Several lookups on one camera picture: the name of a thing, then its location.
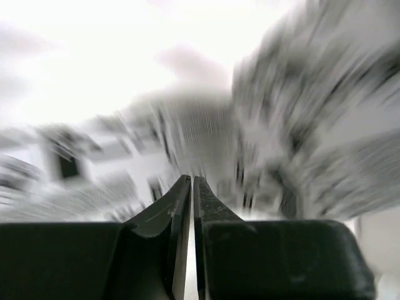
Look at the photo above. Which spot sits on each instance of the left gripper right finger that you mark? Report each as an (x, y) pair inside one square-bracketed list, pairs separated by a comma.
[(304, 259)]

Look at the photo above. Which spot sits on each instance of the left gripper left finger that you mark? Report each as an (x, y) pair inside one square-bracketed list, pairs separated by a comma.
[(142, 258)]

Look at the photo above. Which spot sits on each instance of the newspaper print trousers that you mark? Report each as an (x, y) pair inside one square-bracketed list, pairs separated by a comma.
[(308, 129)]

